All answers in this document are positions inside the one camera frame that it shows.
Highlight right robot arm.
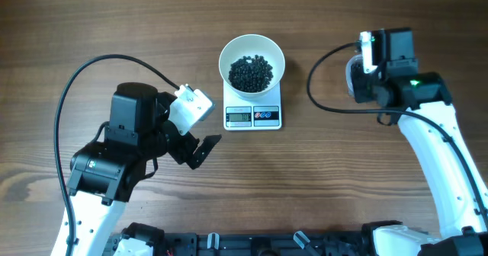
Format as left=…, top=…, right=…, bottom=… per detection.
left=347, top=28, right=487, bottom=255

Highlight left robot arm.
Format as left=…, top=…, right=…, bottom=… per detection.
left=52, top=82, right=221, bottom=255

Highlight white digital kitchen scale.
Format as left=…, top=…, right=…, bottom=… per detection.
left=223, top=84, right=282, bottom=131

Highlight black beans in bowl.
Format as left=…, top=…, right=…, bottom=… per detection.
left=228, top=55, right=274, bottom=93

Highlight white bowl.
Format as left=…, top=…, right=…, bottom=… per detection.
left=218, top=34, right=285, bottom=99

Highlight clear plastic container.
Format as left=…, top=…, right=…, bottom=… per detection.
left=345, top=54, right=362, bottom=97

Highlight left black cable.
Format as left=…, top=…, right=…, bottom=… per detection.
left=53, top=53, right=181, bottom=256

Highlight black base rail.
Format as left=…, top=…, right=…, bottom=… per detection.
left=102, top=231, right=382, bottom=256

